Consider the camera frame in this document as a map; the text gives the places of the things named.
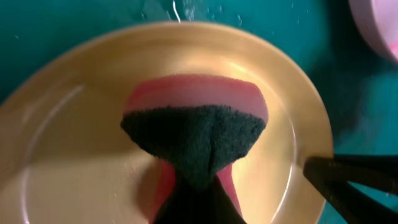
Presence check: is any teal plastic tray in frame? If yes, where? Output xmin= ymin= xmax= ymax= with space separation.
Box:
xmin=1 ymin=0 xmax=397 ymax=223

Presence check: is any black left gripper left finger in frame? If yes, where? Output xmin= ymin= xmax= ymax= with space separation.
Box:
xmin=154 ymin=177 xmax=198 ymax=224

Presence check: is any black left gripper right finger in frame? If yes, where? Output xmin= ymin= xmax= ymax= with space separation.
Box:
xmin=198 ymin=177 xmax=246 ymax=224

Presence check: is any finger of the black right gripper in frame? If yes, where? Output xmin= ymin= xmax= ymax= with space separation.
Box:
xmin=303 ymin=157 xmax=397 ymax=223
xmin=334 ymin=154 xmax=398 ymax=171

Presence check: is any yellow plate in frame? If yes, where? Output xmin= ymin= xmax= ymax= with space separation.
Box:
xmin=1 ymin=22 xmax=333 ymax=223

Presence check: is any white plate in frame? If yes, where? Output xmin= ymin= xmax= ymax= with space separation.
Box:
xmin=348 ymin=0 xmax=397 ymax=64

